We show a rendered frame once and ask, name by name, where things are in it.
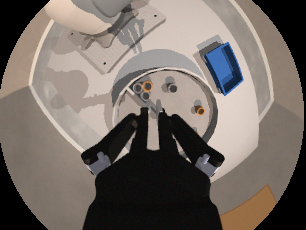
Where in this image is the blue plastic crate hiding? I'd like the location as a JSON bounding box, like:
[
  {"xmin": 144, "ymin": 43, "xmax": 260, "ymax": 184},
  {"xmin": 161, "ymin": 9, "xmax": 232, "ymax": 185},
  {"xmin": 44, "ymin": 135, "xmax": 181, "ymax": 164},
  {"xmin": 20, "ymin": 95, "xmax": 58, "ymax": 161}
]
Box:
[{"xmin": 200, "ymin": 42, "xmax": 244, "ymax": 96}]

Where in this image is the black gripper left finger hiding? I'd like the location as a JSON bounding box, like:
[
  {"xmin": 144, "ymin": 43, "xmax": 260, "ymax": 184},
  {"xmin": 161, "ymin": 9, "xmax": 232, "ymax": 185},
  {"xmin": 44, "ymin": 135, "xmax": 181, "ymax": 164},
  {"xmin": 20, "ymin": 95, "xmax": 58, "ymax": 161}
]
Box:
[{"xmin": 81, "ymin": 99, "xmax": 151, "ymax": 182}]

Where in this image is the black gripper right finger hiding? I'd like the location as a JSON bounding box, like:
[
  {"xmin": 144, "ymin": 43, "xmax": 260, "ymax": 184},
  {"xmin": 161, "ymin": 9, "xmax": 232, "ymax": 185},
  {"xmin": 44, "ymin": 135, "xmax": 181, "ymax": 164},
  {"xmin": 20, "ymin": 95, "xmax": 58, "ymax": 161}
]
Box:
[{"xmin": 156, "ymin": 99, "xmax": 225, "ymax": 183}]

